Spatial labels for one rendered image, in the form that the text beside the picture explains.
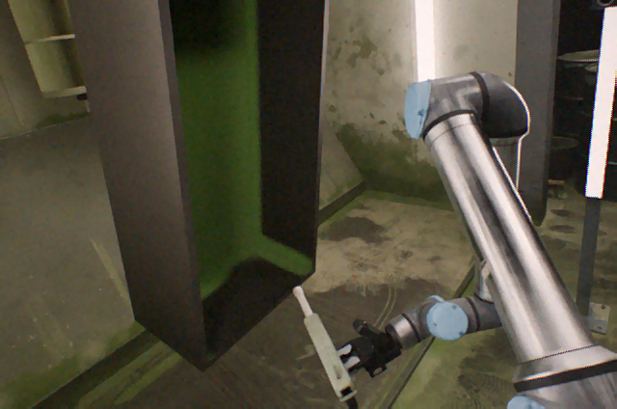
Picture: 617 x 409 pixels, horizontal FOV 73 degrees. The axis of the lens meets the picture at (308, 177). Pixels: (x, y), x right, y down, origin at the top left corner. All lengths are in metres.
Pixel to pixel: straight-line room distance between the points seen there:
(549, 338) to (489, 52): 2.26
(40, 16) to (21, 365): 1.41
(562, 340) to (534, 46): 2.20
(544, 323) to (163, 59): 0.82
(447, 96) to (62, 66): 1.69
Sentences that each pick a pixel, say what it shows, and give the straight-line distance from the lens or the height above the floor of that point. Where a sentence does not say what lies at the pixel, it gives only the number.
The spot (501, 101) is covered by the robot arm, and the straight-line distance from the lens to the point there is 0.93.
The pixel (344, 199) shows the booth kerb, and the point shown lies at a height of 0.12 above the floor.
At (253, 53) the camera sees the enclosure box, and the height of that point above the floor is 1.34.
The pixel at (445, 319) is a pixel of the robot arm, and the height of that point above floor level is 0.67.
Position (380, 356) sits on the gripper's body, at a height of 0.53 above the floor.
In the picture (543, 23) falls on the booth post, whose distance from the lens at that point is 2.75.
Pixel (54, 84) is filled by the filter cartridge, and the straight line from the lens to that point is 2.16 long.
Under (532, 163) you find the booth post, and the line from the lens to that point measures 2.91.
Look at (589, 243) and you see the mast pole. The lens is 2.14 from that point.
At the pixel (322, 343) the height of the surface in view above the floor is 0.57.
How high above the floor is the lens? 1.41
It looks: 20 degrees down
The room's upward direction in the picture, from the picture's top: 8 degrees counter-clockwise
